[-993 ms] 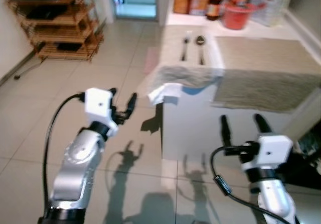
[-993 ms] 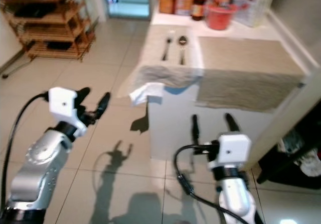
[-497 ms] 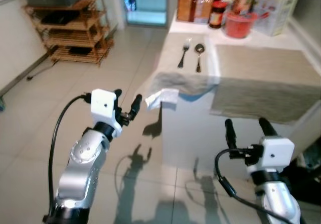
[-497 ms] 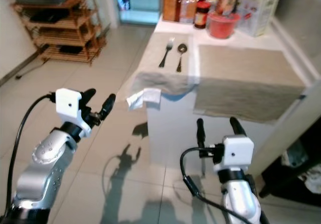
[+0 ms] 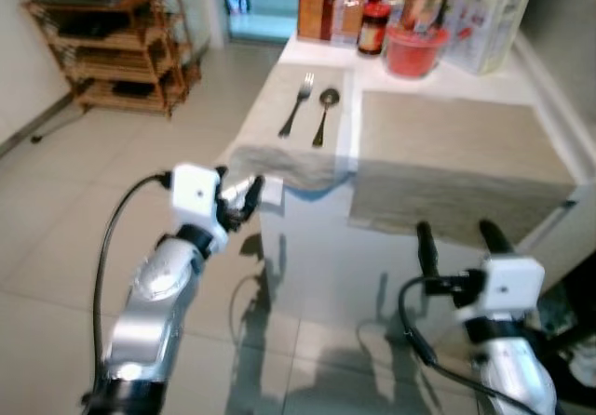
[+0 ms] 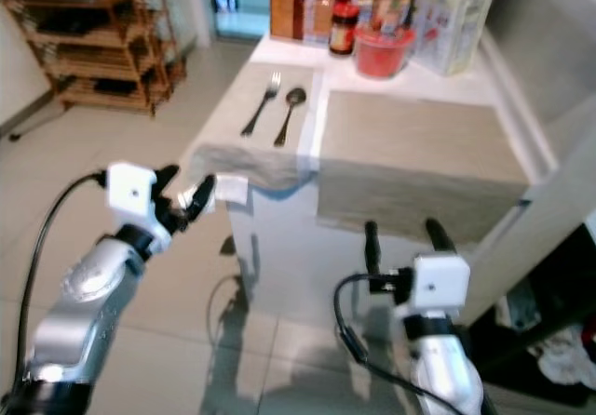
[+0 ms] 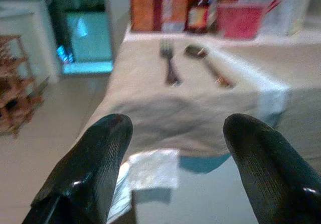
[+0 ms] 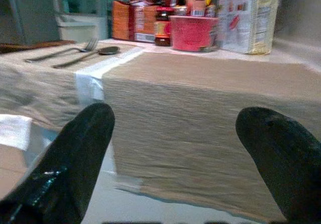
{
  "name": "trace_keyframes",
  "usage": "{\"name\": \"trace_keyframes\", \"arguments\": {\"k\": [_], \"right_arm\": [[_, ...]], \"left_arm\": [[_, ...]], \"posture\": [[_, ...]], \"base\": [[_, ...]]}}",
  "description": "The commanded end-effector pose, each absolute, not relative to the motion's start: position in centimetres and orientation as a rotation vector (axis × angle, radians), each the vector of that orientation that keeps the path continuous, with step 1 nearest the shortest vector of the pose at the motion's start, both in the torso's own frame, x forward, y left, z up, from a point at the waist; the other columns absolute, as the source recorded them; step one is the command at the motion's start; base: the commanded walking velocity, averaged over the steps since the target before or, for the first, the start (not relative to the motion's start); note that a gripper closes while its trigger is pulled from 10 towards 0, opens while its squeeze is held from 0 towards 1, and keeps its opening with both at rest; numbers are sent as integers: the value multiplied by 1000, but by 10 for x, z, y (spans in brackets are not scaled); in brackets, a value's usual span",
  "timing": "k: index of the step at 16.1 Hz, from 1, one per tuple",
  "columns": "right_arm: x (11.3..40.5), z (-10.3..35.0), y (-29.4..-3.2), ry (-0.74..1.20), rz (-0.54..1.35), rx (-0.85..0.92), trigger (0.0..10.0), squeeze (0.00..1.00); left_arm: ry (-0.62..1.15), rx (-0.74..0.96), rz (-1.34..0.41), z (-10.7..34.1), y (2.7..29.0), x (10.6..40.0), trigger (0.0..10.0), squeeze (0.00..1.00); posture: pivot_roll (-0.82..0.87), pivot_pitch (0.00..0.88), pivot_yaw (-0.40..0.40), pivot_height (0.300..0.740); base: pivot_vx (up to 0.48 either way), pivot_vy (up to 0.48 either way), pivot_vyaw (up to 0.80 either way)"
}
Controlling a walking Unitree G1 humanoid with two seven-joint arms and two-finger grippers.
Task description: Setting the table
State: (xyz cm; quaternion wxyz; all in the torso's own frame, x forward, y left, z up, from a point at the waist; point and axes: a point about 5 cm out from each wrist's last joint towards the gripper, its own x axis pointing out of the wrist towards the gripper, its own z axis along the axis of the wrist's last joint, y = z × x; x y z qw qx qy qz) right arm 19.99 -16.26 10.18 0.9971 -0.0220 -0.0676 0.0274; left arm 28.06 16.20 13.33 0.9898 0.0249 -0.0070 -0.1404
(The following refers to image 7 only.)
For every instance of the orange carton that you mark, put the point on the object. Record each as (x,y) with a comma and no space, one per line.
(144,8)

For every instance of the red container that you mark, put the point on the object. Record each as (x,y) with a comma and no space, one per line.
(239,20)

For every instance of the metal spoon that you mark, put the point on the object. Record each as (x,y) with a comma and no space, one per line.
(209,63)

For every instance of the teal cabinet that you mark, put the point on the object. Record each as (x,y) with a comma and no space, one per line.
(87,38)

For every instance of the white tablecloth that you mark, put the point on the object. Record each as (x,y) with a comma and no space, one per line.
(180,108)

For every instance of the wooden rack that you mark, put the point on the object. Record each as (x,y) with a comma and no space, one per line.
(16,86)

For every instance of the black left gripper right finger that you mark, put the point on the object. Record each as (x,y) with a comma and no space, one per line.
(273,173)

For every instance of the red labelled jar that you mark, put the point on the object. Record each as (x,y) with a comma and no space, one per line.
(198,14)

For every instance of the orange and white packet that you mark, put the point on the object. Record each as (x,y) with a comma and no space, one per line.
(175,11)

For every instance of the metal fork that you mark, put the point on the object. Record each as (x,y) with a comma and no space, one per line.
(170,67)

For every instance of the white paper napkin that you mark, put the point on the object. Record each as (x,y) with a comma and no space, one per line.
(154,168)

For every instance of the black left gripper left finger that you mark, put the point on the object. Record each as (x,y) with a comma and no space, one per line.
(82,173)

